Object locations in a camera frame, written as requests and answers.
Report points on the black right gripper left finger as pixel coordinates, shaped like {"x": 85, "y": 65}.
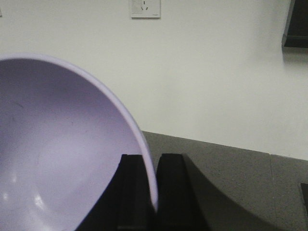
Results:
{"x": 125, "y": 204}

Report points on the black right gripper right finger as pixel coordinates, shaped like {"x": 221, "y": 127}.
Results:
{"x": 189, "y": 201}

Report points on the purple plastic bowl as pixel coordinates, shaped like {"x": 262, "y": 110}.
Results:
{"x": 62, "y": 135}

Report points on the white wall power socket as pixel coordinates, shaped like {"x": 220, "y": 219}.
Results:
{"x": 145, "y": 9}

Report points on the black wall-mounted box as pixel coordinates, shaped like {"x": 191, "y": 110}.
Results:
{"x": 296, "y": 29}

